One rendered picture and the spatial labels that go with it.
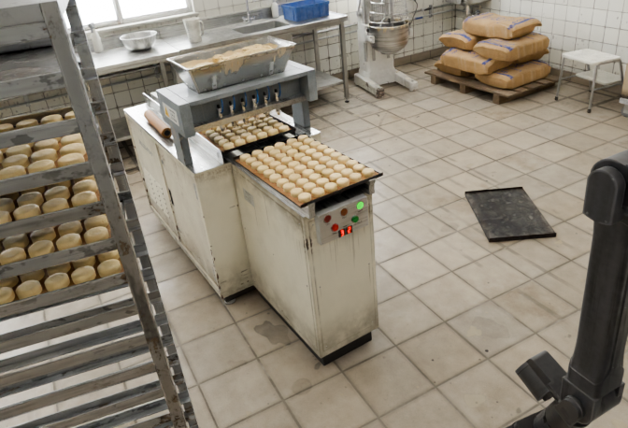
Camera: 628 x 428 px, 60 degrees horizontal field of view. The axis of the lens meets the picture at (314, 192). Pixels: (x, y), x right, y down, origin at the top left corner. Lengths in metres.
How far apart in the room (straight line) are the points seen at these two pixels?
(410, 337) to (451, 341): 0.19
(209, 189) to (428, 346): 1.29
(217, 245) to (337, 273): 0.75
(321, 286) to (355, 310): 0.28
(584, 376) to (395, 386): 1.73
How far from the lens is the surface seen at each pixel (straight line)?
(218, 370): 2.78
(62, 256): 1.27
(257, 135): 2.76
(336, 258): 2.34
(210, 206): 2.75
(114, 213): 1.18
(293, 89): 2.87
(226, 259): 2.93
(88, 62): 1.54
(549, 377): 1.02
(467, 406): 2.55
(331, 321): 2.51
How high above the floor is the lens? 1.93
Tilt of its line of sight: 28 degrees down
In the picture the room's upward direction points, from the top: 6 degrees counter-clockwise
